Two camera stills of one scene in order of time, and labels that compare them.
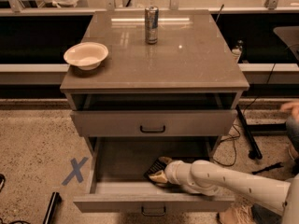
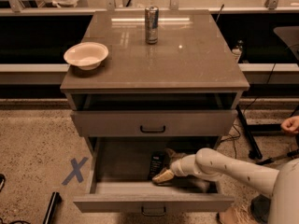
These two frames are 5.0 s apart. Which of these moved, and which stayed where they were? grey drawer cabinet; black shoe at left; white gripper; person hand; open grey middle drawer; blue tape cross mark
Moved: person hand; white gripper
Stayed: grey drawer cabinet; blue tape cross mark; black shoe at left; open grey middle drawer
